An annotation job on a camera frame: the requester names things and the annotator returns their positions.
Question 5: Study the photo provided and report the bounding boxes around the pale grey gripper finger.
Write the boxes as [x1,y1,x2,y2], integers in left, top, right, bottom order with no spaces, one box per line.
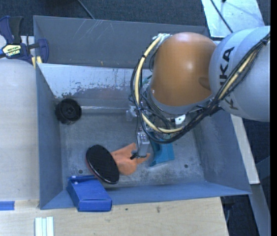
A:
[125,103,139,121]
[136,129,152,157]

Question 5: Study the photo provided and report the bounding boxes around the orange cloth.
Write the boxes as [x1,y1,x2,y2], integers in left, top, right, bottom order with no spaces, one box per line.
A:
[110,142,151,176]

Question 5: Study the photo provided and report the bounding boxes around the grey metal bin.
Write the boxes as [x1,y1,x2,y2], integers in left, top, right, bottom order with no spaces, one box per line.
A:
[32,15,252,210]

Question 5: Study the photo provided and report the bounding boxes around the black round disc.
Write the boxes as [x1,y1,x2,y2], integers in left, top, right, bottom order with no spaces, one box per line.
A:
[85,144,120,185]

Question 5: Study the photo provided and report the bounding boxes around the black ribbed round wheel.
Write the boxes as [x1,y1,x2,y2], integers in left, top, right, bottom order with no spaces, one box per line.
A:
[54,98,83,125]

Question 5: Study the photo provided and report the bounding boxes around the blue box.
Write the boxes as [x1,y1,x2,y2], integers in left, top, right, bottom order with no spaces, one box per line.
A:
[65,175,113,212]

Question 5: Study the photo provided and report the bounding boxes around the teal blue plastic bracket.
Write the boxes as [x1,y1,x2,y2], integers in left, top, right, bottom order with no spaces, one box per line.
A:
[149,137,176,167]

